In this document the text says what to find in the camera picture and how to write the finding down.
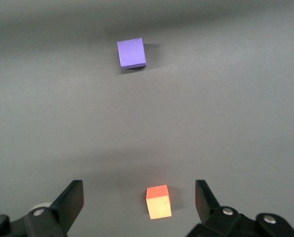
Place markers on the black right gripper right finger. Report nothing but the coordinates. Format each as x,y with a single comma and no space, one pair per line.
208,209

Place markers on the orange block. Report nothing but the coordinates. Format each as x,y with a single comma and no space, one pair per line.
159,205

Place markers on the purple block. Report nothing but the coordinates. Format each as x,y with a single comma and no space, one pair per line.
132,53

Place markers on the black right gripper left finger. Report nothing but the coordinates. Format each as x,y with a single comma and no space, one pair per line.
67,202

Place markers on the dark grey table mat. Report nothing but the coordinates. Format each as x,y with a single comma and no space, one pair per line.
62,111

